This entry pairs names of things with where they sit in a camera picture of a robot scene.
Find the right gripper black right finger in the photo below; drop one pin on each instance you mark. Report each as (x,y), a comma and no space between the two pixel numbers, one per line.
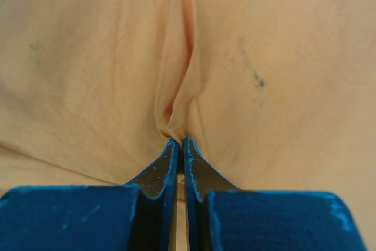
(221,216)

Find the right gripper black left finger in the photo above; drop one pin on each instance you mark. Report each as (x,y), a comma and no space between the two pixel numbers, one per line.
(138,215)

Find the orange t shirt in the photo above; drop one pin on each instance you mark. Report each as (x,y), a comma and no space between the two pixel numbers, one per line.
(277,94)

